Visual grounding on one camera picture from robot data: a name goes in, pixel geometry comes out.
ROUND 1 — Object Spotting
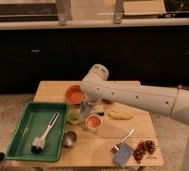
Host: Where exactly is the red bowl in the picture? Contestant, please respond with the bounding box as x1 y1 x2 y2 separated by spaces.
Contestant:
65 85 84 105

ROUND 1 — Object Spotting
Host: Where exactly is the grey towel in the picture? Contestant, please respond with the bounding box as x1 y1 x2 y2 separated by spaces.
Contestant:
80 102 92 117

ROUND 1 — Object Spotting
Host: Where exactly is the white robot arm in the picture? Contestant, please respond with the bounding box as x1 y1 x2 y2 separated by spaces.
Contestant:
80 64 189 171

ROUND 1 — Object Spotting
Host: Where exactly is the dark brown bowl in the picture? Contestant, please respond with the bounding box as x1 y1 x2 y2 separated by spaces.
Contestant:
102 99 114 104

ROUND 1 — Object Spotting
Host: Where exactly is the wooden block with knife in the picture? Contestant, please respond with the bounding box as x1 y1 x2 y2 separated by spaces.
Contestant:
95 112 105 116

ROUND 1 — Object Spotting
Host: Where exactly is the green cup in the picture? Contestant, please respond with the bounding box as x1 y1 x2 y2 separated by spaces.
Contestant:
67 109 81 125

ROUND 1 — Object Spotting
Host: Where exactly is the white cup orange inside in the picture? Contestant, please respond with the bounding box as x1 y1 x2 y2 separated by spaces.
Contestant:
86 114 102 132

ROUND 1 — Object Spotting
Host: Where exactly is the yellow banana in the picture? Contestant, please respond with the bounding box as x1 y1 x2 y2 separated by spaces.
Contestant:
108 111 133 120

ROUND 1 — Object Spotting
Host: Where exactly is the small wooden table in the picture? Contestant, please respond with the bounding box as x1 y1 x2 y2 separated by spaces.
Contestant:
10 81 157 168

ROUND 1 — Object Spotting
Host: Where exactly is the small metal cup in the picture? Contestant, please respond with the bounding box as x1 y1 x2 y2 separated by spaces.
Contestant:
63 131 77 148

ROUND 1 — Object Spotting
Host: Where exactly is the green plastic tray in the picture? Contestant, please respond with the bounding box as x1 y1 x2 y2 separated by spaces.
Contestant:
6 102 68 162

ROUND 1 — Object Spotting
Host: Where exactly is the blue sponge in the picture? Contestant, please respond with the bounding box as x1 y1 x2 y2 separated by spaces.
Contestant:
113 143 133 167

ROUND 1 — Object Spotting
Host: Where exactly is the black cabinet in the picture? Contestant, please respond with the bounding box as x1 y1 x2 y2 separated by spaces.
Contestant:
0 26 189 94

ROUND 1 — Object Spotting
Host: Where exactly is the red grapes bunch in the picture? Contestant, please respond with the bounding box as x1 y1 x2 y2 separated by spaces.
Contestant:
133 140 156 164

